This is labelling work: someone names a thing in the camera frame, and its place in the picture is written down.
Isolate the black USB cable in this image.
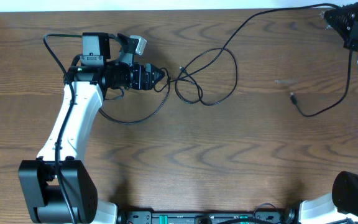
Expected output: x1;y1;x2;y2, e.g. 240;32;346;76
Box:
171;2;354;118
98;47;239;126

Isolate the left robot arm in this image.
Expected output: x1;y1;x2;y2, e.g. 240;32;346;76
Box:
18;32;165;223

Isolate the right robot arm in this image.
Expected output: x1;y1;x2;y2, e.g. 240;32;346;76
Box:
294;2;358;223

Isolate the black left camera cable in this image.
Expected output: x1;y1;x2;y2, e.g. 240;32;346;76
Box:
42;32;85;224

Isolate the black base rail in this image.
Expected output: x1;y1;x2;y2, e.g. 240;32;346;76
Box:
116;203;298;224

